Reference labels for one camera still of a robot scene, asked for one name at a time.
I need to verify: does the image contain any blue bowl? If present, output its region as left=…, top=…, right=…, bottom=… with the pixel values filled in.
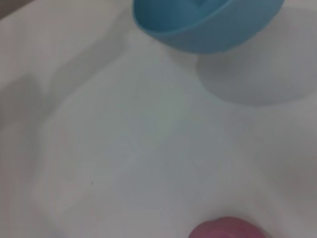
left=133, top=0, right=286, bottom=54

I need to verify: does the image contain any pink peach with green leaf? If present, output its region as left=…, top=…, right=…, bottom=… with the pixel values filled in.
left=187, top=216, right=269, bottom=238

